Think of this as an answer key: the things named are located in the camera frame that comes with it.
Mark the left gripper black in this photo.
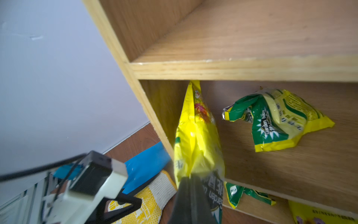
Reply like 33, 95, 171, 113
92, 193, 143, 224

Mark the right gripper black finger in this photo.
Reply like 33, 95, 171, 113
168, 175, 217, 224

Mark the yellow green fertilizer packet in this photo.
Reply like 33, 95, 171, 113
174, 80, 225, 224
222, 88, 335, 153

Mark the green packet lower shelf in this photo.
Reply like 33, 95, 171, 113
224, 182, 277, 209

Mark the yellow packet lower shelf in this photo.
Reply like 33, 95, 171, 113
288, 200, 358, 224

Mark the wooden shelf unit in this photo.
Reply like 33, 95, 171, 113
84, 1, 358, 224

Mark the yellow work glove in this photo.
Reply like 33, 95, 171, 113
115, 170, 177, 224

